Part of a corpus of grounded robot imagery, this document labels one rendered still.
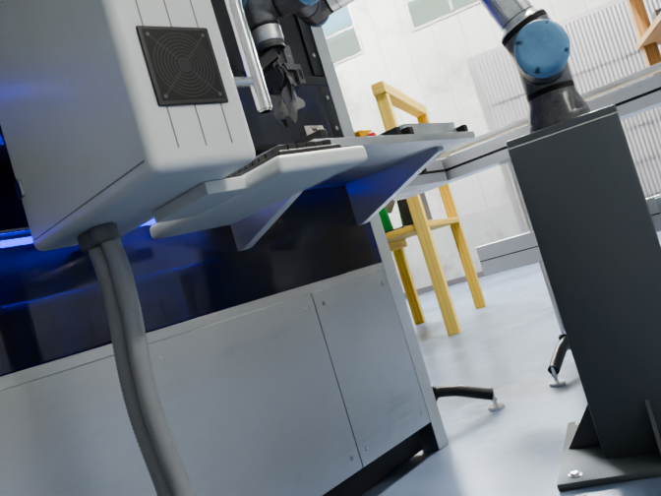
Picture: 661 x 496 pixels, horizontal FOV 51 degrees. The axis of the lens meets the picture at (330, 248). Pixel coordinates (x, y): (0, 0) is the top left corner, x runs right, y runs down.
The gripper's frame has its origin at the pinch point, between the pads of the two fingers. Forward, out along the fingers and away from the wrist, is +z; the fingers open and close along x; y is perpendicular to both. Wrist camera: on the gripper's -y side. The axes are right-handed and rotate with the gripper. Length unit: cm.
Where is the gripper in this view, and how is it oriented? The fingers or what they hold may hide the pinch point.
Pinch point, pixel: (287, 120)
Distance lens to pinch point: 177.6
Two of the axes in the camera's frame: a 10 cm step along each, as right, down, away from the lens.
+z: 2.9, 9.6, -0.4
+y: 6.2, -1.5, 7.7
